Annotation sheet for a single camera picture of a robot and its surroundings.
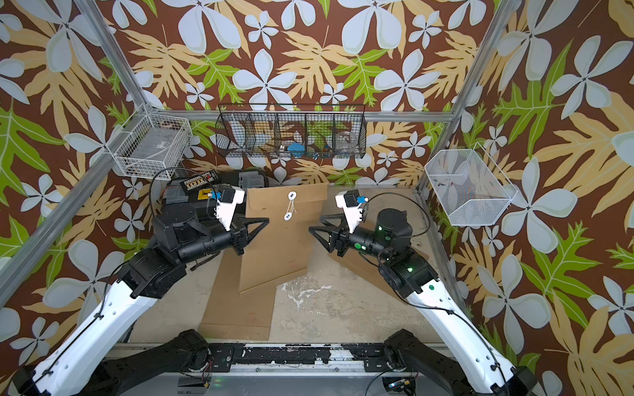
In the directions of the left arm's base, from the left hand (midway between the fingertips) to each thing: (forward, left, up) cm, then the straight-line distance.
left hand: (267, 218), depth 58 cm
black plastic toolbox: (+26, +32, -23) cm, 48 cm away
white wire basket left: (+39, +48, -7) cm, 62 cm away
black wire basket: (+51, -2, -9) cm, 52 cm away
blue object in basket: (+43, -4, -13) cm, 45 cm away
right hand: (0, -11, -3) cm, 12 cm away
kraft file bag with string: (-11, +19, -42) cm, 47 cm away
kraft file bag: (-9, -24, -6) cm, 27 cm away
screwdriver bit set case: (+33, +35, -21) cm, 53 cm away
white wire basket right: (+24, -65, -14) cm, 71 cm away
